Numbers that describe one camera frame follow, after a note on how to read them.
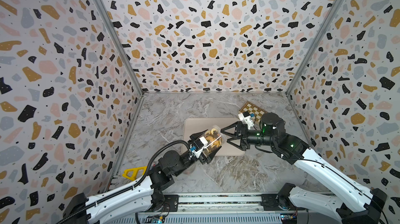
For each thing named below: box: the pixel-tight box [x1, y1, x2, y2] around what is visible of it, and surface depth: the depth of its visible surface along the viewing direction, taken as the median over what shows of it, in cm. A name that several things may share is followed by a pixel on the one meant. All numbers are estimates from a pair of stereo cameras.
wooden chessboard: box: [238, 101, 269, 126], surface depth 112 cm
